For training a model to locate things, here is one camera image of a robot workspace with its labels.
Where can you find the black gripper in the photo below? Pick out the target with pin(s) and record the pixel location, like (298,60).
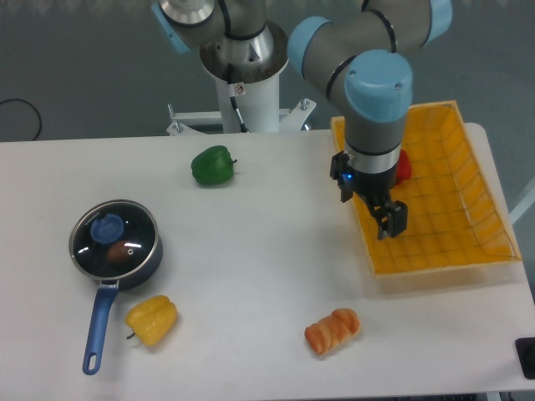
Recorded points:
(374,190)

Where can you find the glass pot lid blue knob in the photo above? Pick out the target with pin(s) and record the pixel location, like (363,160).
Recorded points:
(110,222)

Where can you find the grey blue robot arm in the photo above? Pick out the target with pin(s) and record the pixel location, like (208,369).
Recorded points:
(358,66)

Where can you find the red bell pepper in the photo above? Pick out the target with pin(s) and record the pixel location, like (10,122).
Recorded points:
(404,168)

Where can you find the yellow woven basket tray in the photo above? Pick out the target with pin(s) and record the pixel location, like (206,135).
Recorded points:
(454,220)

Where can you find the orange croissant bread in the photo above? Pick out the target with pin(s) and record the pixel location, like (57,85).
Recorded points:
(330,332)

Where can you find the green bell pepper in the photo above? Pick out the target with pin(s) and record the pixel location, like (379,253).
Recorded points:
(213,166)

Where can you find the black device at table edge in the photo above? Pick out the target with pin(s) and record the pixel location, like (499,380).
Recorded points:
(526,354)

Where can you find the yellow bell pepper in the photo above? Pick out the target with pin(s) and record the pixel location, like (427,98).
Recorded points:
(152,319)

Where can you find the brown egg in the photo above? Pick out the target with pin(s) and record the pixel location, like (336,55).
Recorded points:
(120,253)

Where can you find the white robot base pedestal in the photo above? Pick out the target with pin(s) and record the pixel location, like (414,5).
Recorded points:
(246,74)

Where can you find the dark pot blue handle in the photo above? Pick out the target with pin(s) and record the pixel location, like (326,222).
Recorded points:
(105,296)

